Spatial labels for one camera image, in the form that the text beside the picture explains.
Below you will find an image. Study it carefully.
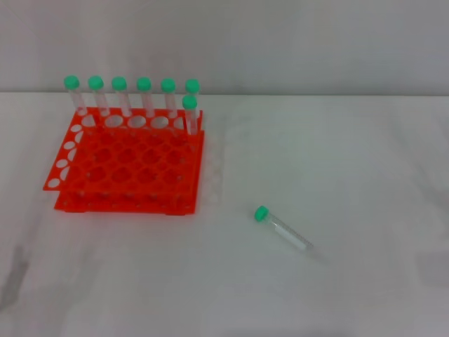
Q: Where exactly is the green-capped clear test tube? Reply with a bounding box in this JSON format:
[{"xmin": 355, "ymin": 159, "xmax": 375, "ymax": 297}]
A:
[
  {"xmin": 253, "ymin": 205, "xmax": 315, "ymax": 253},
  {"xmin": 160, "ymin": 77, "xmax": 178, "ymax": 119},
  {"xmin": 182, "ymin": 94, "xmax": 199, "ymax": 136},
  {"xmin": 87, "ymin": 75, "xmax": 110, "ymax": 117},
  {"xmin": 135, "ymin": 76, "xmax": 155, "ymax": 119},
  {"xmin": 111, "ymin": 76, "xmax": 133, "ymax": 119},
  {"xmin": 63, "ymin": 74, "xmax": 88, "ymax": 117},
  {"xmin": 185, "ymin": 79, "xmax": 201, "ymax": 113}
]

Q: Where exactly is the orange plastic test tube rack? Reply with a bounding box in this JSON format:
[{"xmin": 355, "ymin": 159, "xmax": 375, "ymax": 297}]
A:
[{"xmin": 41, "ymin": 107, "xmax": 206, "ymax": 216}]

